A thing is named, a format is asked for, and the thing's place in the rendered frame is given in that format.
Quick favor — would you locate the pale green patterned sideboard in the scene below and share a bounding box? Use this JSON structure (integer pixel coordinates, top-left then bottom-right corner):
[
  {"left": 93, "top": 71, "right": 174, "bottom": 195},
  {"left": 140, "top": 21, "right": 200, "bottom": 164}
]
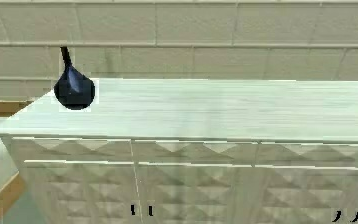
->
[{"left": 0, "top": 77, "right": 358, "bottom": 224}]

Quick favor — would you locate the dark blue round vase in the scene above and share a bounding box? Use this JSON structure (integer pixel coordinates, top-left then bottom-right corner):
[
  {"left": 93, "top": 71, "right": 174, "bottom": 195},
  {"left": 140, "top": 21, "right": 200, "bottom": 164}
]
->
[{"left": 53, "top": 46, "right": 96, "bottom": 111}]

